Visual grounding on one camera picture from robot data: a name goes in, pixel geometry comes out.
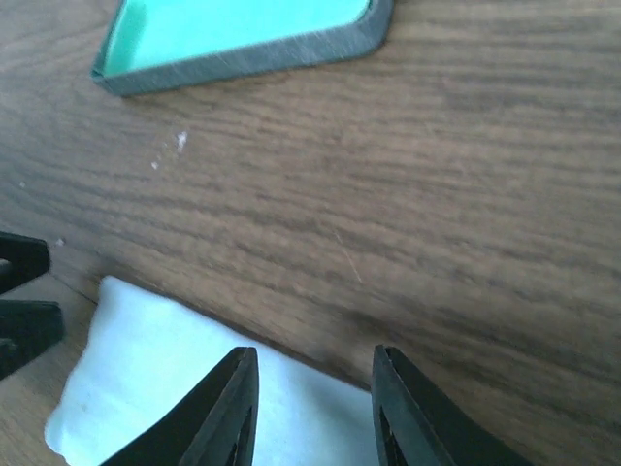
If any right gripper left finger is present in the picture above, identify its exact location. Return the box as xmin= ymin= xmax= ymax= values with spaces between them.
xmin=105 ymin=347 xmax=258 ymax=466

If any light blue cleaning cloth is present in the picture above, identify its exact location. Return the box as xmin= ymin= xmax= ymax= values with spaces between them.
xmin=45 ymin=277 xmax=377 ymax=465

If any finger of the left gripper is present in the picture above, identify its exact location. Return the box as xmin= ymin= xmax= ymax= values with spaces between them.
xmin=1 ymin=232 xmax=50 ymax=294
xmin=0 ymin=300 xmax=65 ymax=380

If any blue-grey glasses case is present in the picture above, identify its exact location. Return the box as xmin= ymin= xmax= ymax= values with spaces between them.
xmin=90 ymin=1 xmax=394 ymax=96

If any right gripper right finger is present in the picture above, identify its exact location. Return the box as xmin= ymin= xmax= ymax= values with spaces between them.
xmin=371 ymin=345 xmax=532 ymax=466

